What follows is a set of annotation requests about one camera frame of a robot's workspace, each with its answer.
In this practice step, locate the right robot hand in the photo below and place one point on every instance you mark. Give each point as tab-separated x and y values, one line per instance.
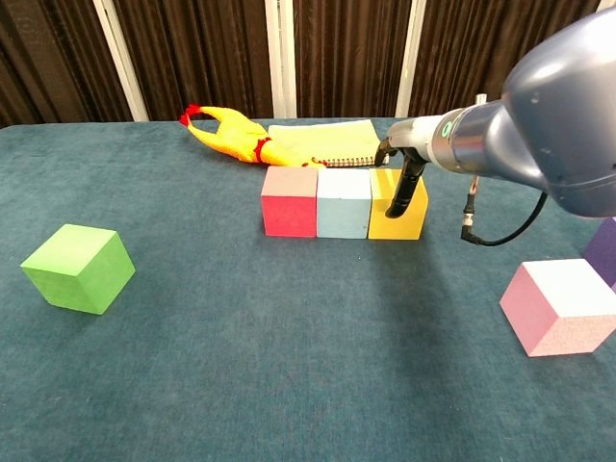
416	139

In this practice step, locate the yellow foam cube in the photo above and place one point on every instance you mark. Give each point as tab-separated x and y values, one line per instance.
414	226

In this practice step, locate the red foam cube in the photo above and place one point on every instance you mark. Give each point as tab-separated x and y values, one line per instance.
289	212

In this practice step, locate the purple foam cube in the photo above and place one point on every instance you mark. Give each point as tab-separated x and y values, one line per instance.
605	250

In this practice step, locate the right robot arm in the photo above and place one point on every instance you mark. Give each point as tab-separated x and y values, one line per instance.
553	125

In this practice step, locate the yellow spiral notebook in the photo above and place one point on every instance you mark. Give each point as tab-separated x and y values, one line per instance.
337	142

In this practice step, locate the dark brown curtain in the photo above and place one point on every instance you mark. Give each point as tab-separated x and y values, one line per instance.
471	53
351	58
48	58
192	58

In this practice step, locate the light blue foam cube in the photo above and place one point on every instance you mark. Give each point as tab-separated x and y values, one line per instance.
342	212

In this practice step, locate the yellow rubber chicken toy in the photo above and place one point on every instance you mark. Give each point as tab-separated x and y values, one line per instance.
236	137

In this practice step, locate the pink foam cube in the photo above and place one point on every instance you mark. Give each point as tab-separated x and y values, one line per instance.
544	298

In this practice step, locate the teal felt table cloth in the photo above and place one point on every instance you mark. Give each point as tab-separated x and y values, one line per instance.
289	361

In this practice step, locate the green foam cube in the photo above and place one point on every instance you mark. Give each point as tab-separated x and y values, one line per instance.
77	269

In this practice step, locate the white frame post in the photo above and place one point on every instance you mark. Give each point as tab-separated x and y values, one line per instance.
602	4
120	58
281	58
410	58

